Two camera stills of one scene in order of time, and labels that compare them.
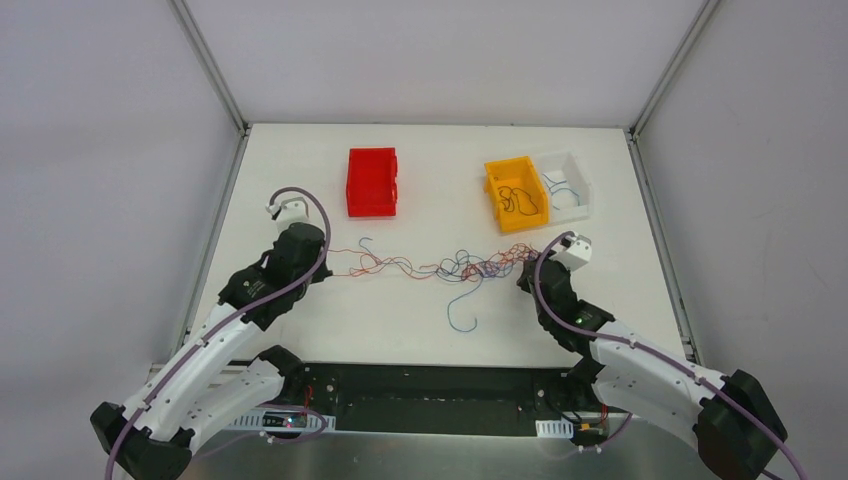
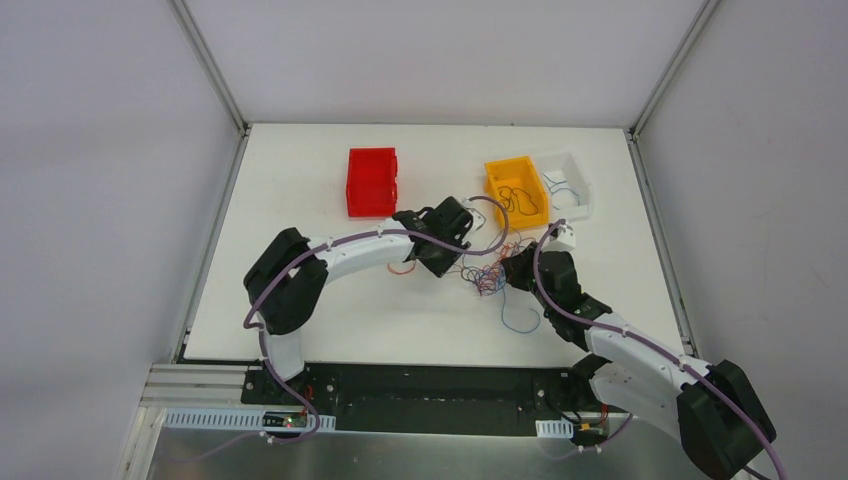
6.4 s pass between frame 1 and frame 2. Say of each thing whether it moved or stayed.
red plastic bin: stayed
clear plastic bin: stayed
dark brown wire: stayed
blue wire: stayed
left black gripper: moved
